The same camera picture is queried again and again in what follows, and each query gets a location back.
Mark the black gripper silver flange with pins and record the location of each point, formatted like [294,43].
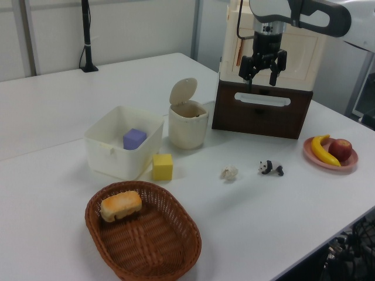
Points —
[268,41]

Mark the white paper ball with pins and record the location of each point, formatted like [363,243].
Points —
[229,173]

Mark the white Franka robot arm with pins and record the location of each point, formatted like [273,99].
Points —
[269,7]

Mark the cream trash can lid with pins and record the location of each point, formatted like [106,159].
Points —
[183,90]

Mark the cream small trash can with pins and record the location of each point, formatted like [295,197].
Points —
[187,131]

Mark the orange tag on storage box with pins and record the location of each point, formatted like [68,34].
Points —
[240,51]

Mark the cream plastic storage box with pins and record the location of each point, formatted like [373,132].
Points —
[301,55]

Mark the dark brown wooden drawer box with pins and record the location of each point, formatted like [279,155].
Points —
[263,120]

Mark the yellow toy banana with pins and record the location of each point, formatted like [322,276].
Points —
[317,149]

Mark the toy panda figure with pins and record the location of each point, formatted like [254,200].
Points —
[269,167]

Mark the red toy apple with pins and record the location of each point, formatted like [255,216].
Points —
[340,149]

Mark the pink plate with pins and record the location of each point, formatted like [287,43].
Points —
[351,162]

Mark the yellow foam cube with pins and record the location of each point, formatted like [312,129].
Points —
[162,167]

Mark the purple foam cube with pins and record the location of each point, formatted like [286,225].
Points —
[133,140]

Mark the white open plastic bin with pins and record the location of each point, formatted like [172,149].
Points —
[108,158]

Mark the toy bread loaf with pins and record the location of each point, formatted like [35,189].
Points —
[120,206]

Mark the black equipment under table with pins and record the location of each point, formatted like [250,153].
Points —
[354,251]

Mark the brown wicker basket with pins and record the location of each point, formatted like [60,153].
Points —
[146,246]

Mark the black camera stand pole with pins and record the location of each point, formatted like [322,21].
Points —
[87,35]

